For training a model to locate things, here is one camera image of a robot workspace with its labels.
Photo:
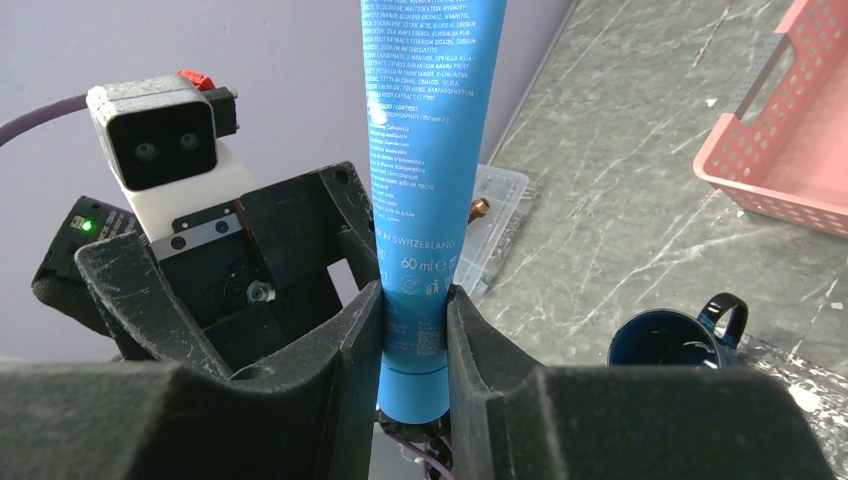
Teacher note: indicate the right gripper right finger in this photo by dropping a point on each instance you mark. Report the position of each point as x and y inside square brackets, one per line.
[515, 418]

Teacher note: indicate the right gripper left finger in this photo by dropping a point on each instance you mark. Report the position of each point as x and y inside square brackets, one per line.
[305, 412]

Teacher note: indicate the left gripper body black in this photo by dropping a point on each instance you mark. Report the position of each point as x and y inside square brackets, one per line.
[253, 272]

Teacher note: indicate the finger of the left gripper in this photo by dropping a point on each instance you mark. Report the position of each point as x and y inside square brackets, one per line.
[350, 203]
[122, 275]

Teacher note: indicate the dark blue mug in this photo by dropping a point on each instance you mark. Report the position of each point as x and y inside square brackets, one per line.
[664, 337]

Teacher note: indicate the blue toothpaste tube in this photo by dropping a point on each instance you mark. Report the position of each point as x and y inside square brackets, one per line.
[429, 67]

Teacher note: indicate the pink perforated plastic basket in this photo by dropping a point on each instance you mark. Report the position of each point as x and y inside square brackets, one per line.
[781, 149]

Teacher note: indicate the clear textured oval tray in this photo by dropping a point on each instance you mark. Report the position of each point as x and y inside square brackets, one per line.
[820, 393]

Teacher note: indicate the copper brass fitting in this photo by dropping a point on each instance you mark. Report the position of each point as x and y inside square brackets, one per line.
[479, 208]

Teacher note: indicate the clear plastic screw box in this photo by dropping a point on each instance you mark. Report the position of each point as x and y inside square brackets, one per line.
[489, 238]

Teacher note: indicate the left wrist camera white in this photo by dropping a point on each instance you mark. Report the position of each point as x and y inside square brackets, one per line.
[163, 140]

